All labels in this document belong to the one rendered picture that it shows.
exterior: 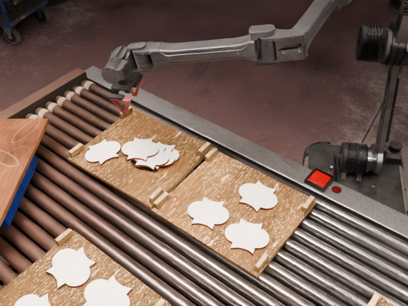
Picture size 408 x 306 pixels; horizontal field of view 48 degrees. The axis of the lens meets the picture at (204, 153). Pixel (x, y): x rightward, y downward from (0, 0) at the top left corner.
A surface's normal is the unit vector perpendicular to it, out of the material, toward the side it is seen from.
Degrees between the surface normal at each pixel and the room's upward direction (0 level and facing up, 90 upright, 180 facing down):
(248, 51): 90
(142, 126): 0
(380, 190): 0
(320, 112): 0
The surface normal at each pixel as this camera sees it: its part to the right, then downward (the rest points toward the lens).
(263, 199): -0.04, -0.73
